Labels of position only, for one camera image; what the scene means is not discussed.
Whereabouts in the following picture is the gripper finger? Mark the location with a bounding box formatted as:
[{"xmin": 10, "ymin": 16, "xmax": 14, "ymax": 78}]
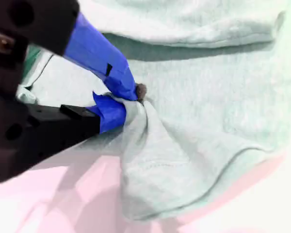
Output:
[
  {"xmin": 4, "ymin": 0, "xmax": 148, "ymax": 102},
  {"xmin": 0, "ymin": 91, "xmax": 127, "ymax": 186}
]

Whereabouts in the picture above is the pale green T-shirt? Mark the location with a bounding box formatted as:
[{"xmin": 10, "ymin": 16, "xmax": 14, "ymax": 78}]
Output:
[{"xmin": 16, "ymin": 0, "xmax": 291, "ymax": 222}]

